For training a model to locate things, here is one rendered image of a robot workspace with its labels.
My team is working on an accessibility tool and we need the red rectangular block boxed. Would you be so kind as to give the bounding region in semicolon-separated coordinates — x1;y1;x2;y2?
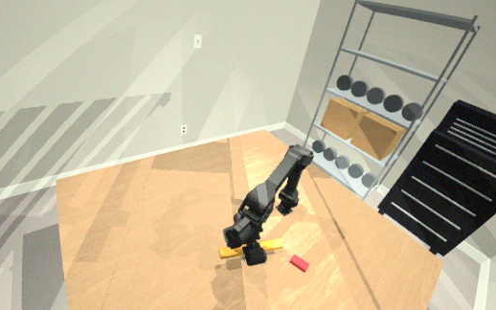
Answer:
290;255;309;272

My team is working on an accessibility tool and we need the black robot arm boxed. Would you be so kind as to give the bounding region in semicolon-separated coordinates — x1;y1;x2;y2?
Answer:
222;144;314;250

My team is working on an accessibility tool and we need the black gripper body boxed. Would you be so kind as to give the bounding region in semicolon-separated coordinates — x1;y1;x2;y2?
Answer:
234;212;267;266

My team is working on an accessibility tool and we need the yellow bar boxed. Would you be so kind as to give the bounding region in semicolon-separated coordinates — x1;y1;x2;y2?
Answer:
219;238;283;259

